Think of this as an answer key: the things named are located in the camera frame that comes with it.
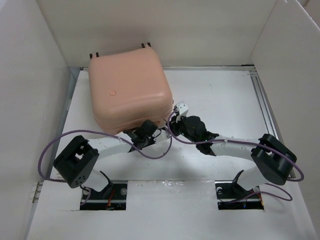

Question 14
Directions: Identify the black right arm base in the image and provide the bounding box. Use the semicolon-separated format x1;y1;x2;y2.
214;180;264;210

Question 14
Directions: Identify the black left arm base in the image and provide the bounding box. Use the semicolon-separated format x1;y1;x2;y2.
79;181;128;211

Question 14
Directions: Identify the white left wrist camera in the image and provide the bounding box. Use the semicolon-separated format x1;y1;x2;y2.
158;129;171;141

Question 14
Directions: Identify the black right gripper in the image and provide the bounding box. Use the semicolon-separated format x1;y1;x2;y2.
165;112;199;145

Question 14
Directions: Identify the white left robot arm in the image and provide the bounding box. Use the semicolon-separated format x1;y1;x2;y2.
53;120;170;199

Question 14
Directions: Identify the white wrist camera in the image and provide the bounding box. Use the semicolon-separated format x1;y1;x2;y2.
173;101;189;123
158;129;171;141

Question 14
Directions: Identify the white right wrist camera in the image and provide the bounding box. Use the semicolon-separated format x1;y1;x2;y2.
173;101;189;123

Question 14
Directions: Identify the pink hard-shell suitcase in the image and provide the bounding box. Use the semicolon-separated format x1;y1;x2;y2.
88;45;173;135

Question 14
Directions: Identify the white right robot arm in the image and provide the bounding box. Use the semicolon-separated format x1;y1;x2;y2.
167;115;297;197

